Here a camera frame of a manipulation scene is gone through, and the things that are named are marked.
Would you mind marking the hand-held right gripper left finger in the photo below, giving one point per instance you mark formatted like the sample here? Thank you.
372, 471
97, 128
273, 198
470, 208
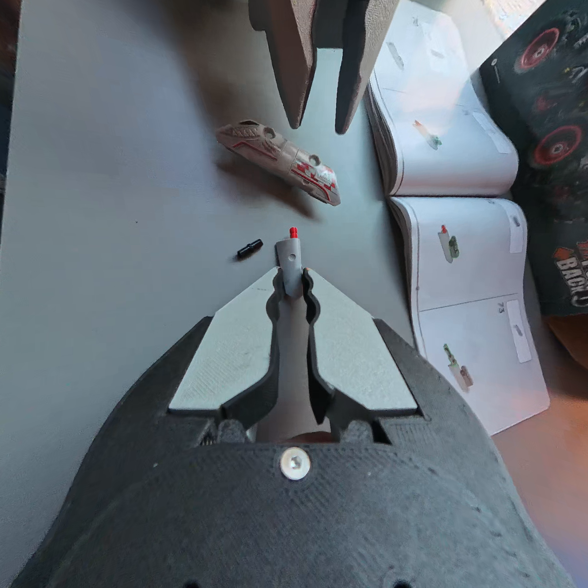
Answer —
225, 358

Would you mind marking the small black lego pin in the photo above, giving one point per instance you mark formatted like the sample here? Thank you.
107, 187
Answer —
249, 248

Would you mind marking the dark lego set box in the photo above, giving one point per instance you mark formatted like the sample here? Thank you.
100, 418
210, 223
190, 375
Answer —
546, 183

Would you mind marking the short grey lego beam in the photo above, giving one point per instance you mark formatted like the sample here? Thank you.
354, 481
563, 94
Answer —
289, 266

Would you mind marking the grey printed lego panel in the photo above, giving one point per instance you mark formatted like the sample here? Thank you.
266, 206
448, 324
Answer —
275, 158

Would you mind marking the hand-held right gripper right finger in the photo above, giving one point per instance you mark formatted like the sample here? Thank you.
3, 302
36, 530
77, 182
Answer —
358, 358

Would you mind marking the white instruction booklet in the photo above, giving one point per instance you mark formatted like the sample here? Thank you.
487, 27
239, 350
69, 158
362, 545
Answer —
459, 275

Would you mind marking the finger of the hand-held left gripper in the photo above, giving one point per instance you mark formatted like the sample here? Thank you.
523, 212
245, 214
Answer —
367, 46
287, 46

